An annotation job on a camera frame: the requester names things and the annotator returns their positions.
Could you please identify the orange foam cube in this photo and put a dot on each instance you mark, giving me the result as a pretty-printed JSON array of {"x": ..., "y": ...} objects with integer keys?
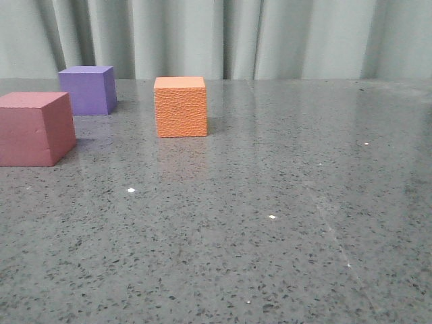
[{"x": 180, "y": 106}]

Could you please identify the pale green curtain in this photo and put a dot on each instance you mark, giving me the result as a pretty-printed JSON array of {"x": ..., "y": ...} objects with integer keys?
[{"x": 219, "y": 39}]

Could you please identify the purple foam cube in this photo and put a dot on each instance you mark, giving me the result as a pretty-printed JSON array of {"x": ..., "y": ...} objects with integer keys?
[{"x": 91, "y": 88}]

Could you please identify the pink foam cube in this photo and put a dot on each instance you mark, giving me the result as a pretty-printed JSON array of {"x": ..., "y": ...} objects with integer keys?
[{"x": 37, "y": 128}]

